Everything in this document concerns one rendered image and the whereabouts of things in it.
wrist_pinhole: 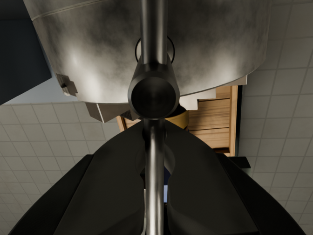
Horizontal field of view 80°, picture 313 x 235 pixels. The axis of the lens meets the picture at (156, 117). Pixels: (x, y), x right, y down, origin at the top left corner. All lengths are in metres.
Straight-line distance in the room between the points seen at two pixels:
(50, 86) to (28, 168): 1.83
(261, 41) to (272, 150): 1.78
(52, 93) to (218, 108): 0.63
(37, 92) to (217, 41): 0.78
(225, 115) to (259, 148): 1.34
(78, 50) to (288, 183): 2.27
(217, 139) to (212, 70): 0.48
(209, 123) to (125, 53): 0.48
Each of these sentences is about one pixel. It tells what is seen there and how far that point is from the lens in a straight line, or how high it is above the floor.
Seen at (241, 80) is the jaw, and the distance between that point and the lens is 0.32.
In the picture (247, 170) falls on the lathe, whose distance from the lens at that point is 0.71.
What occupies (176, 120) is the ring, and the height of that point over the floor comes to 1.12.
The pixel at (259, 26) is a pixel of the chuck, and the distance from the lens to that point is 0.24.
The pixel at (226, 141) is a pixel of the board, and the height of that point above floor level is 0.89.
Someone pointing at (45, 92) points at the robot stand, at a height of 0.75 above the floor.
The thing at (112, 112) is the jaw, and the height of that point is 1.18.
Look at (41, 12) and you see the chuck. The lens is 0.23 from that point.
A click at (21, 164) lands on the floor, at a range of 2.60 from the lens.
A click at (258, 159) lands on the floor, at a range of 2.02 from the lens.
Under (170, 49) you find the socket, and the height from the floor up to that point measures 1.23.
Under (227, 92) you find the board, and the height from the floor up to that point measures 0.88.
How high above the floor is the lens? 1.40
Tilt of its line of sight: 60 degrees down
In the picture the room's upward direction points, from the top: 169 degrees counter-clockwise
